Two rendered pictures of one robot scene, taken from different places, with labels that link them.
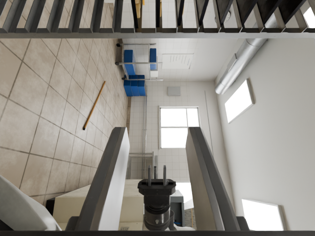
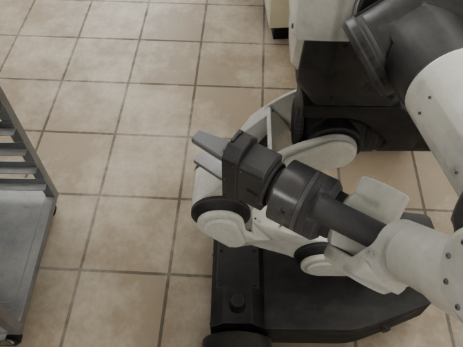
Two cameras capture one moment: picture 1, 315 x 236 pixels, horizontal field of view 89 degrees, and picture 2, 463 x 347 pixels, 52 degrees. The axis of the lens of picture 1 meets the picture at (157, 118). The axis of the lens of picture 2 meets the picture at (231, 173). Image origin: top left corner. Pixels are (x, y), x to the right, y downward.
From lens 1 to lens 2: 0.63 m
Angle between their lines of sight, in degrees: 57
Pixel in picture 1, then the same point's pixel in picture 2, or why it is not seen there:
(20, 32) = (30, 156)
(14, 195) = not seen: hidden behind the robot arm
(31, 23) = (9, 149)
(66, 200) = (276, 9)
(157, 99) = not seen: outside the picture
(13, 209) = not seen: hidden behind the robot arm
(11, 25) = (23, 166)
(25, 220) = (258, 130)
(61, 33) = (10, 116)
